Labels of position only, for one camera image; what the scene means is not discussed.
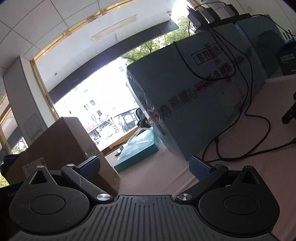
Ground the brown cardboard box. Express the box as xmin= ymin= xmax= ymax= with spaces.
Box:
xmin=6 ymin=117 xmax=120 ymax=196

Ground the black small box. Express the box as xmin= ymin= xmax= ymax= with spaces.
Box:
xmin=276 ymin=40 xmax=296 ymax=76

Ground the blue cloth on box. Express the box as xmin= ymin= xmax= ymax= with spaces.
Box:
xmin=1 ymin=153 xmax=21 ymax=178

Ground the flat teal box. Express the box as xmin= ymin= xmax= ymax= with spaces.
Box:
xmin=114 ymin=128 xmax=159 ymax=173

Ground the large light blue box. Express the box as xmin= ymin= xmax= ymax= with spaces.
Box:
xmin=127 ymin=24 xmax=266 ymax=160

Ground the black office chair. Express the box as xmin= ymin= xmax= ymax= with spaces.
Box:
xmin=135 ymin=108 xmax=151 ymax=128

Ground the black power strip with adapters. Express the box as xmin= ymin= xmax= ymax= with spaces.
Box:
xmin=188 ymin=1 xmax=251 ymax=30

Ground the black cable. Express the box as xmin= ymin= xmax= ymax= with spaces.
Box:
xmin=173 ymin=4 xmax=296 ymax=163

